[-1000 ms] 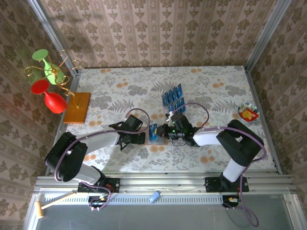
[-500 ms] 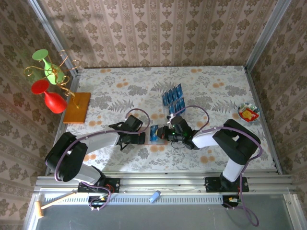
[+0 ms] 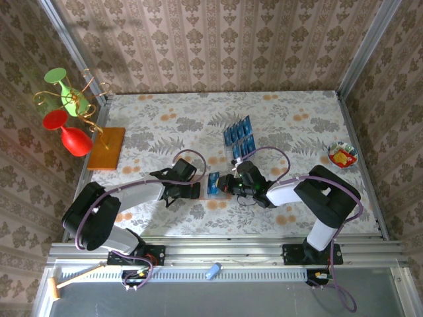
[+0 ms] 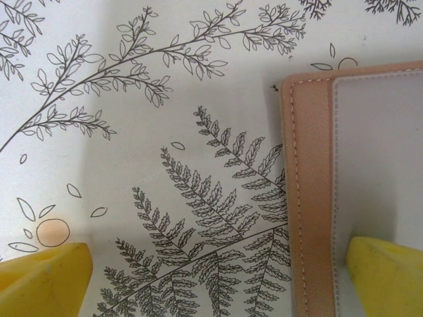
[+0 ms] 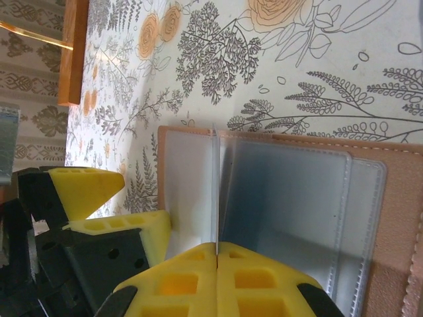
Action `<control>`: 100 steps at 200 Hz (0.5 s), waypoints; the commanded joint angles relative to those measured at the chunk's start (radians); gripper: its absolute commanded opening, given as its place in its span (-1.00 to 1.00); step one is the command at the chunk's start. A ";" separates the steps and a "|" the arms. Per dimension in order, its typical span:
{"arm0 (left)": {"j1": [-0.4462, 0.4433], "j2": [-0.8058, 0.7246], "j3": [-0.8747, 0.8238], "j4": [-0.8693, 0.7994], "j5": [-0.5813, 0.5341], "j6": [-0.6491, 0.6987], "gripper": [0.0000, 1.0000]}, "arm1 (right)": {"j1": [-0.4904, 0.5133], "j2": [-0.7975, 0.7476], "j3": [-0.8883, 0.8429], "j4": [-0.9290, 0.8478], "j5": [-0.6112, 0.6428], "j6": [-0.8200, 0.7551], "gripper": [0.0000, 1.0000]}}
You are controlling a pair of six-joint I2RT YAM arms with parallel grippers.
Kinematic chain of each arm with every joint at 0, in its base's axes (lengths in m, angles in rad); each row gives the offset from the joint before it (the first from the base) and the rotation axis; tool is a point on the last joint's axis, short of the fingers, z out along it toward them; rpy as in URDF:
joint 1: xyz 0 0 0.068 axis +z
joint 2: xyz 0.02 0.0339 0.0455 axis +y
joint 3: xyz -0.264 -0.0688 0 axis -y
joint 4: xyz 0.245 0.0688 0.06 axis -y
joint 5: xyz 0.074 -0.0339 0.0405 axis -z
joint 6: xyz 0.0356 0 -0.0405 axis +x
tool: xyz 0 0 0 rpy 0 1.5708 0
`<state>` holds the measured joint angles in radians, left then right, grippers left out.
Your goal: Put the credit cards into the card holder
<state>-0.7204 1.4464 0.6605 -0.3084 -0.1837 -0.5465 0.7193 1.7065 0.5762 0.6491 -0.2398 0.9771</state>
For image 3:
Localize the green plastic wine glass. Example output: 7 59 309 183
44 67 90 118

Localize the red yellow candy packet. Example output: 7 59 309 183
331 150 358 168

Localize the red plastic wine glass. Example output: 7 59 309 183
42 110 94 158

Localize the clear acrylic card stand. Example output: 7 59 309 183
221 114 258 162

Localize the gold wire glass rack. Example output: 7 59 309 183
32 68 127 172

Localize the white slotted cable duct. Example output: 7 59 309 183
59 267 309 282

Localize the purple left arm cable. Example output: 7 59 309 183
75 149 208 293

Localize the small candy bowl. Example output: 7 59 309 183
327 139 360 170

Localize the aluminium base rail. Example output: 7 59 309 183
46 240 409 269

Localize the small blue cylinder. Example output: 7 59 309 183
205 262 224 281

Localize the black power connector box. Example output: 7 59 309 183
306 269 332 287
121 268 150 288

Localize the wooden mallet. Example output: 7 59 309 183
48 262 107 300

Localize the aluminium frame post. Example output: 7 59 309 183
336 0 403 97
36 0 110 106

